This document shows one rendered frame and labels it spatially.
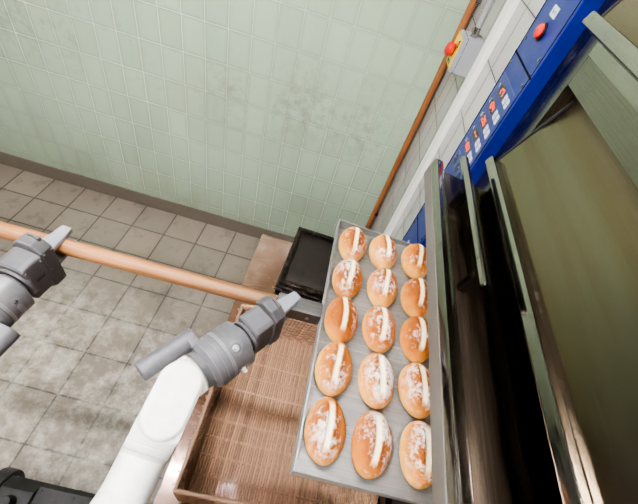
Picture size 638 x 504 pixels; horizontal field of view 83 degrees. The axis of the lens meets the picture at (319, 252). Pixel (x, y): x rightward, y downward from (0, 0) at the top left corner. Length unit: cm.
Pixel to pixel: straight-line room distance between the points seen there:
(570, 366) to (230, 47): 165
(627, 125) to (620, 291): 22
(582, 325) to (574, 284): 6
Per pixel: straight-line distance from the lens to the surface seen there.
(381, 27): 166
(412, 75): 171
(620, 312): 53
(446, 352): 51
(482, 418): 53
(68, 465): 194
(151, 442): 59
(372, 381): 66
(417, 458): 66
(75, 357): 209
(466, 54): 133
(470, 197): 70
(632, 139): 62
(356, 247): 82
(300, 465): 64
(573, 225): 63
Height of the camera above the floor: 182
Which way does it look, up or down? 48 degrees down
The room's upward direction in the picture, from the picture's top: 19 degrees clockwise
